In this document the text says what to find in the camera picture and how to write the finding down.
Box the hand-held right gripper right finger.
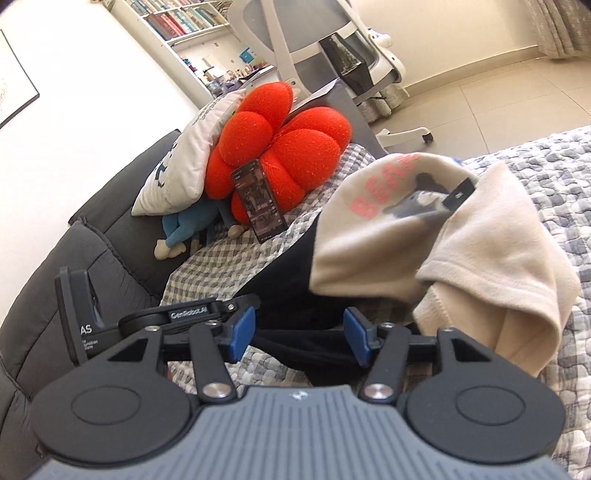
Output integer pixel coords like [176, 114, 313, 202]
[344, 308, 499, 402]

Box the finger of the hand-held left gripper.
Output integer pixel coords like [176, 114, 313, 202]
[119, 294, 259, 337]

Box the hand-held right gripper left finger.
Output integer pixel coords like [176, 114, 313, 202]
[107, 307, 256, 402]

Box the cream bear print sweatshirt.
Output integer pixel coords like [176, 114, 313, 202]
[233, 152, 581, 388]

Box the blue plush toy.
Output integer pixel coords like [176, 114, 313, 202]
[154, 198, 245, 261]

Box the grey checked pillow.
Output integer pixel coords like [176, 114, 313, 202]
[159, 142, 384, 333]

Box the black smartphone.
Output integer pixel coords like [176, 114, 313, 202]
[231, 158, 288, 244]

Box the white printed pillow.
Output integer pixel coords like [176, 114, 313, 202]
[131, 88, 247, 217]

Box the orange pumpkin cushion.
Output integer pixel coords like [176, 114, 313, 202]
[205, 82, 352, 232]

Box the grey bedside cabinet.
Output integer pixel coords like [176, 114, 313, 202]
[295, 80, 389, 158]

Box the grey starred curtain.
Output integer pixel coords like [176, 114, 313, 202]
[360, 85, 409, 123]
[538, 0, 591, 58]

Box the grey white patterned quilt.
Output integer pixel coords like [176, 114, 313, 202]
[166, 124, 591, 480]

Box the white paper sheet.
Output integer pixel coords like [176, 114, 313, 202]
[302, 78, 340, 101]

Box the white bookshelf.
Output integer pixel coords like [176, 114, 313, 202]
[111, 0, 278, 97]

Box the white mesh office chair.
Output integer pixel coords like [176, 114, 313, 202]
[226, 0, 435, 144]

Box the row of colourful books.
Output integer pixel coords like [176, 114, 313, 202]
[124, 0, 232, 40]

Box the black framed wall picture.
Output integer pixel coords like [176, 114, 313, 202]
[0, 30, 40, 130]

